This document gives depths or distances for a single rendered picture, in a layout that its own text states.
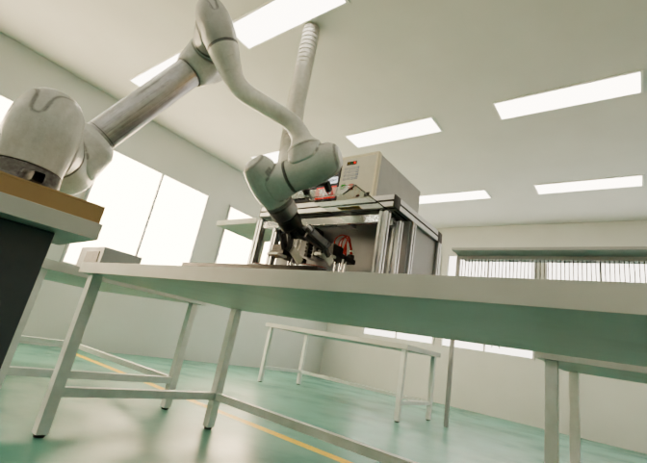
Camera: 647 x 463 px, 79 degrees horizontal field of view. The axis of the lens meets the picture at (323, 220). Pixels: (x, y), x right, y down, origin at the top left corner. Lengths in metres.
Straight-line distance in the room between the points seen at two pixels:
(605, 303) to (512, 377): 6.86
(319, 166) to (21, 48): 5.38
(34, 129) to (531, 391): 7.24
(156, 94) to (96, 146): 0.25
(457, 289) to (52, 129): 0.99
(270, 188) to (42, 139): 0.56
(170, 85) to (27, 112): 0.46
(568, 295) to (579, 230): 7.12
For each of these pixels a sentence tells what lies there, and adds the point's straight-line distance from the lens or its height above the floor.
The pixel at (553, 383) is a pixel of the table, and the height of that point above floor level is 0.60.
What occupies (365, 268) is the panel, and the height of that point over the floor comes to 0.88.
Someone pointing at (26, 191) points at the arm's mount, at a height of 0.77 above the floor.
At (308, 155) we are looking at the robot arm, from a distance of 1.13.
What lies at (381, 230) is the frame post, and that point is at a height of 0.98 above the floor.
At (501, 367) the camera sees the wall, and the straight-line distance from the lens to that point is 7.65.
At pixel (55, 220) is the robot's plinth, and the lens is 1.04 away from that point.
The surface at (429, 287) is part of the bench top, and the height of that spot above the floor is 0.72.
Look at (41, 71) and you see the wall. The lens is 6.20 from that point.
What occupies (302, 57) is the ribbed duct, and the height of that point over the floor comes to 2.90.
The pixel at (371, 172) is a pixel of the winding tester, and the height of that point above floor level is 1.23.
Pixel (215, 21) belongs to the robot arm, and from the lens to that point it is 1.40.
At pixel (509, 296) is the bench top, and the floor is 0.71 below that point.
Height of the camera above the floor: 0.57
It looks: 18 degrees up
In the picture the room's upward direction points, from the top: 11 degrees clockwise
